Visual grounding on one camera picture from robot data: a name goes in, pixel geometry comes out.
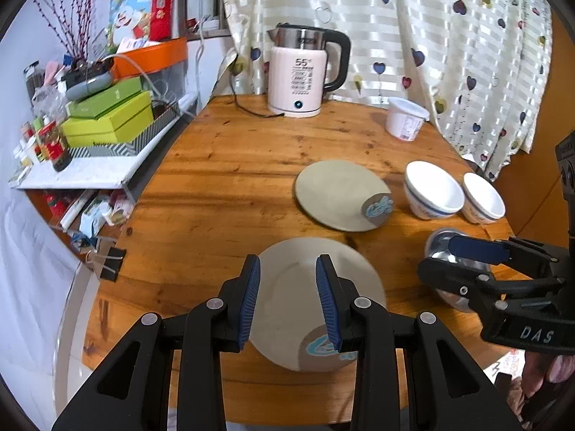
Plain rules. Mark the steel bowl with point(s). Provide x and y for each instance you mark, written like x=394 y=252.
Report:
x=438 y=242

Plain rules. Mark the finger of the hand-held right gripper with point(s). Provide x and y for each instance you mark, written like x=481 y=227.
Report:
x=476 y=249
x=449 y=278

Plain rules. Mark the beige plate blue logo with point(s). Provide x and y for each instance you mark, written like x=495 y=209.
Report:
x=287 y=278
x=332 y=188

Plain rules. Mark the glass jar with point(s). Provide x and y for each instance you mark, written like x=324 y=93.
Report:
x=33 y=81

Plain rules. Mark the person's right hand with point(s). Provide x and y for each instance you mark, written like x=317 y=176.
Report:
x=546 y=375

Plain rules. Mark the red-labelled jar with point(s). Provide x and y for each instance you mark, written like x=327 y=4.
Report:
x=54 y=143

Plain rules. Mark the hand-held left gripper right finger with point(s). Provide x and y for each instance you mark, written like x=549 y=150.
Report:
x=325 y=296

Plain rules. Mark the cream electric kettle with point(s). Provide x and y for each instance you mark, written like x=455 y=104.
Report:
x=296 y=81

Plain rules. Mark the heart print curtain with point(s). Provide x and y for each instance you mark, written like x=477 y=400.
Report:
x=404 y=31

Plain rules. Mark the black binder clip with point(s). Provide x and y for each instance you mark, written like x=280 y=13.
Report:
x=110 y=262

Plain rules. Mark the grey speaker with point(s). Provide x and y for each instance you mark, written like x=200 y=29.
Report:
x=90 y=86

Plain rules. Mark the long red box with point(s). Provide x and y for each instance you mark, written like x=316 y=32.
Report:
x=161 y=4

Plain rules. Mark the flat green box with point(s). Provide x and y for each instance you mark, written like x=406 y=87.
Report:
x=103 y=101

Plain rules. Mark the white bowl blue stripe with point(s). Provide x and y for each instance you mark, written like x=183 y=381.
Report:
x=431 y=184
x=483 y=193

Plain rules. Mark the white shelf board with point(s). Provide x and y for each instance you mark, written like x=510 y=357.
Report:
x=90 y=170

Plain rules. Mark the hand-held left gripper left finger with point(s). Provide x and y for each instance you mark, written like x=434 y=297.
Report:
x=251 y=296

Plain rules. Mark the white plastic tub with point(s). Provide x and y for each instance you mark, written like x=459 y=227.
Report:
x=404 y=121

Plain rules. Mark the cartoon print box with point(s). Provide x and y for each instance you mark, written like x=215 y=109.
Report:
x=130 y=13

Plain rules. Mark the thick green box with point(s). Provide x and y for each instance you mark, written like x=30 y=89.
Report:
x=112 y=128

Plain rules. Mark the striped box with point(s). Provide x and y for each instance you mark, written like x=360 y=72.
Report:
x=112 y=149

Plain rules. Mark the orange lid clear container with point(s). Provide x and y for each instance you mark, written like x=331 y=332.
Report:
x=157 y=54

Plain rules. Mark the red bud branches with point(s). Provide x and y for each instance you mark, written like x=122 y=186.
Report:
x=83 y=22

